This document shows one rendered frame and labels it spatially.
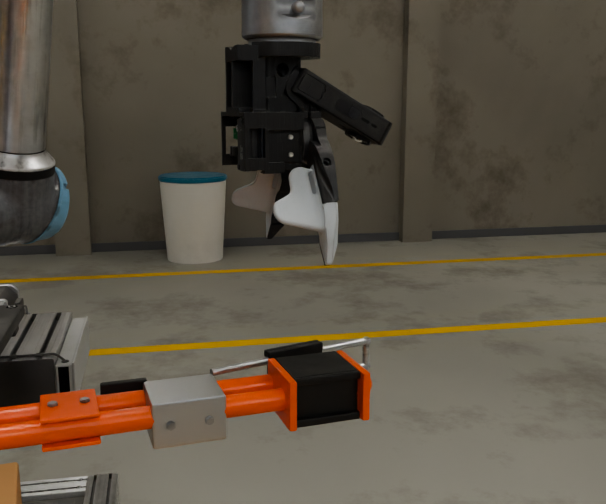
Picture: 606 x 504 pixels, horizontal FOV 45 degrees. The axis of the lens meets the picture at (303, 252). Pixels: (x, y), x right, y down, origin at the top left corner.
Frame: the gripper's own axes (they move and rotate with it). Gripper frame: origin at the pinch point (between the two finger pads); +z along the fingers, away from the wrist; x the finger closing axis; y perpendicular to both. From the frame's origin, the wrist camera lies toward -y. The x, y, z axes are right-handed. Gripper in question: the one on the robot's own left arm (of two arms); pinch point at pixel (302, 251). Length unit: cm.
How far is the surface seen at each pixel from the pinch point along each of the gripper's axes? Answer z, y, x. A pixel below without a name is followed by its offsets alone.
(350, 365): 11.3, -3.7, 3.5
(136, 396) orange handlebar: 13.0, 16.9, -1.0
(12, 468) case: 26.6, 28.3, -18.8
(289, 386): 11.7, 3.7, 5.4
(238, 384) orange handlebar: 13.0, 6.9, -0.3
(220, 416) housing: 14.2, 10.1, 3.8
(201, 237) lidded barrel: 95, -134, -523
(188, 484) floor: 120, -30, -173
